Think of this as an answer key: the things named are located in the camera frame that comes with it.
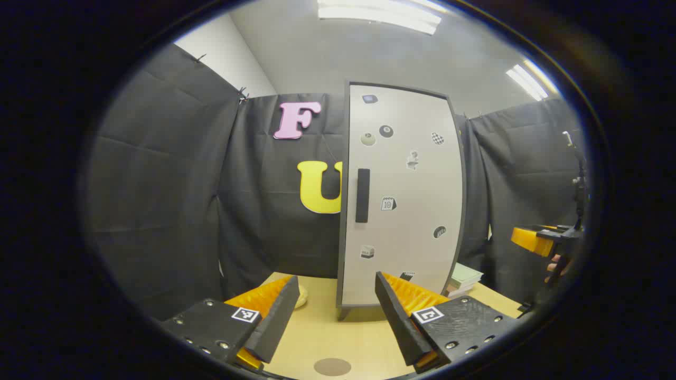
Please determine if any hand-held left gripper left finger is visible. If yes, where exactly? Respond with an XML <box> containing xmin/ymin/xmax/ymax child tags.
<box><xmin>158</xmin><ymin>274</ymin><xmax>301</xmax><ymax>371</ymax></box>

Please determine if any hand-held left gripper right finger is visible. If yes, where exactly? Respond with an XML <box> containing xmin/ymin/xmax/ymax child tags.
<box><xmin>375</xmin><ymin>271</ymin><xmax>521</xmax><ymax>374</ymax></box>

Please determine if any dark grey cabinet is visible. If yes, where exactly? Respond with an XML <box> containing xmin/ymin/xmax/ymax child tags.
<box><xmin>336</xmin><ymin>80</ymin><xmax>468</xmax><ymax>321</ymax></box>

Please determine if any black door handle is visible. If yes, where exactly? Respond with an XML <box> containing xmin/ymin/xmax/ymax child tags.
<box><xmin>355</xmin><ymin>168</ymin><xmax>371</xmax><ymax>224</ymax></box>

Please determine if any green booklet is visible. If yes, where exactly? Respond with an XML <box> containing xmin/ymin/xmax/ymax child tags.
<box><xmin>449</xmin><ymin>262</ymin><xmax>484</xmax><ymax>289</ymax></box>

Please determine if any long ceiling light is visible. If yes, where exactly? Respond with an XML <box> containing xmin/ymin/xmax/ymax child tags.
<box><xmin>505</xmin><ymin>59</ymin><xmax>560</xmax><ymax>102</ymax></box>
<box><xmin>317</xmin><ymin>0</ymin><xmax>449</xmax><ymax>36</ymax></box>

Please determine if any black backdrop cloth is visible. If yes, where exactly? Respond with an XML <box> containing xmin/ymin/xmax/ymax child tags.
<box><xmin>84</xmin><ymin>42</ymin><xmax>587</xmax><ymax>322</ymax></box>

